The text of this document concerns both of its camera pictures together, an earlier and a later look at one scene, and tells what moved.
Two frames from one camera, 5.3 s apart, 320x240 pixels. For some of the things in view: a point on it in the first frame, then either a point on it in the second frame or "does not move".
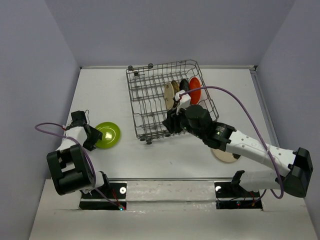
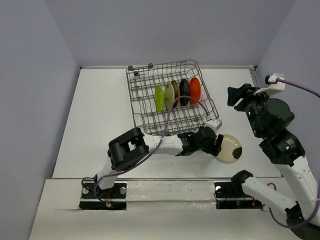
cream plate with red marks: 169,93 does not move
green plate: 111,135 → 159,98
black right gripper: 171,121 → 247,91
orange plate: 195,96 does not move
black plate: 184,85 does not move
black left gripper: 97,135 → 212,150
